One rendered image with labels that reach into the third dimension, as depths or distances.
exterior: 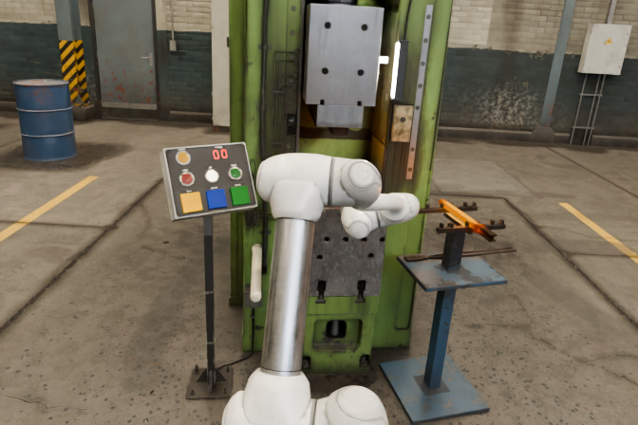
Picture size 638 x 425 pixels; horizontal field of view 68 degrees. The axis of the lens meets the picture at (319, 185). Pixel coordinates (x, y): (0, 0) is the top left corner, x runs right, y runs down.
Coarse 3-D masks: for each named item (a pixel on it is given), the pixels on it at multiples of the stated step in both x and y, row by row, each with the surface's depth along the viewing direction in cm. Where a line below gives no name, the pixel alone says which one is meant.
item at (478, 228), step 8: (440, 200) 220; (448, 208) 213; (456, 208) 210; (464, 216) 201; (472, 224) 195; (480, 224) 193; (480, 232) 191; (488, 232) 185; (488, 240) 185; (496, 240) 185
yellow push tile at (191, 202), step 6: (198, 192) 185; (180, 198) 182; (186, 198) 182; (192, 198) 183; (198, 198) 184; (186, 204) 182; (192, 204) 183; (198, 204) 184; (186, 210) 181; (192, 210) 182; (198, 210) 183
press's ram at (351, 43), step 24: (312, 24) 190; (336, 24) 191; (360, 24) 192; (312, 48) 193; (336, 48) 194; (360, 48) 195; (312, 72) 196; (336, 72) 197; (360, 72) 198; (312, 96) 199; (336, 96) 200; (360, 96) 201
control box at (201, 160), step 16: (224, 144) 195; (240, 144) 198; (160, 160) 188; (176, 160) 184; (192, 160) 187; (208, 160) 190; (224, 160) 194; (240, 160) 197; (176, 176) 183; (224, 176) 192; (240, 176) 195; (176, 192) 181; (192, 192) 184; (176, 208) 180; (208, 208) 186; (224, 208) 189; (240, 208) 193
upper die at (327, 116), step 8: (312, 104) 219; (320, 104) 201; (312, 112) 218; (320, 112) 202; (328, 112) 202; (336, 112) 203; (344, 112) 203; (352, 112) 203; (360, 112) 204; (320, 120) 203; (328, 120) 203; (336, 120) 204; (344, 120) 204; (352, 120) 204; (360, 120) 205
